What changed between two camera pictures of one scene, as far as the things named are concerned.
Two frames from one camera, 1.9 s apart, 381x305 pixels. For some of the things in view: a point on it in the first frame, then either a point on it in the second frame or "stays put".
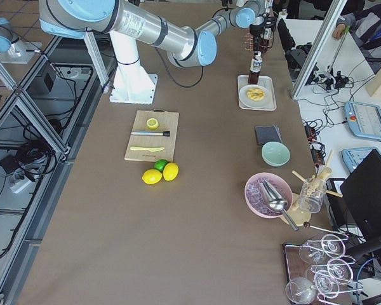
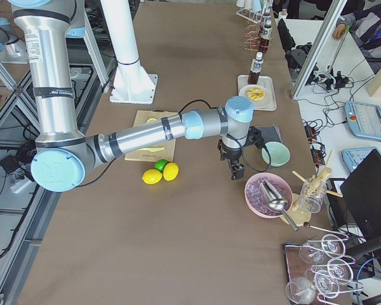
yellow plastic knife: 152,149 stays put
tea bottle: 256,65 stays put
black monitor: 369,194 stays put
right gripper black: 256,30 -> 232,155
